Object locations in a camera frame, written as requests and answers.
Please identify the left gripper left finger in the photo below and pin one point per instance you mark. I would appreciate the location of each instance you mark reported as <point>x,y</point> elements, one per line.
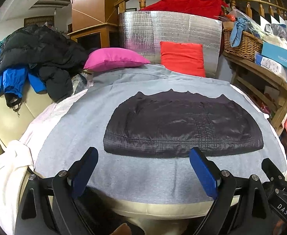
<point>47,205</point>

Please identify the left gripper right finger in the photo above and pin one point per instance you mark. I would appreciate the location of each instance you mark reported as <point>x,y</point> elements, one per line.
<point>239,204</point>

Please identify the dark purple quilted jacket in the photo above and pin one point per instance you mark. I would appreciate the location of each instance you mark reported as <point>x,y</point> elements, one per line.
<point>169,124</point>

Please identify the white cloth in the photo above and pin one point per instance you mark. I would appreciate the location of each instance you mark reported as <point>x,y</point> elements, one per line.
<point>22,154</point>

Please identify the wooden shelf table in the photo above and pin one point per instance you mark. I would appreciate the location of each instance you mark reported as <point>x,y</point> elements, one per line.
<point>267,90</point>

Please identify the beige leather sofa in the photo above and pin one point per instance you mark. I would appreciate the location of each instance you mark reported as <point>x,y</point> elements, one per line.
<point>14,124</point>

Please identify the white patterned box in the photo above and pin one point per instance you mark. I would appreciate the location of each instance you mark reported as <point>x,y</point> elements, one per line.
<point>271,65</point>

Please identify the teal cardboard box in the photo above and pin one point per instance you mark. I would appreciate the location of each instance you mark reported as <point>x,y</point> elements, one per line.
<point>275,53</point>

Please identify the wicker basket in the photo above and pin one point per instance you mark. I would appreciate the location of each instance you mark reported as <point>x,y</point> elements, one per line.
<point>248,47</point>

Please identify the grey fleece blanket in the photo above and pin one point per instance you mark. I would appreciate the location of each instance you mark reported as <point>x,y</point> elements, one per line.
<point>144,180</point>

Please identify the blue jacket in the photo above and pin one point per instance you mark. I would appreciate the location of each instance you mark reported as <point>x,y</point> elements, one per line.
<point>12,80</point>

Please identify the light blue cloth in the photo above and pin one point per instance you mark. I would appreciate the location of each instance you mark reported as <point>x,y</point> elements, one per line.
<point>240,25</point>

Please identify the red cushion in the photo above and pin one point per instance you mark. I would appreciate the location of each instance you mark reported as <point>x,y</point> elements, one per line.
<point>184,58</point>

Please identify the black puffer jacket pile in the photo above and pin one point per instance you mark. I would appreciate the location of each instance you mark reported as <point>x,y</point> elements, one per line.
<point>47,53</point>

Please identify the pink cushion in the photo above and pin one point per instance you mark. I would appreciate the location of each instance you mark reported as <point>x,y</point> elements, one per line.
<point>105,59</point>

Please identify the red velvet cloth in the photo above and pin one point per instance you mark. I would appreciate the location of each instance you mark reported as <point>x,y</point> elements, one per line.
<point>206,8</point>

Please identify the wooden cabinet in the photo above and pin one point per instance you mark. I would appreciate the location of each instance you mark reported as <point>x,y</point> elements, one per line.
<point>95,23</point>

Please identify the silver foil insulation panel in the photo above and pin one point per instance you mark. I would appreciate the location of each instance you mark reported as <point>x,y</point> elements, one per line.
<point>142,32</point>

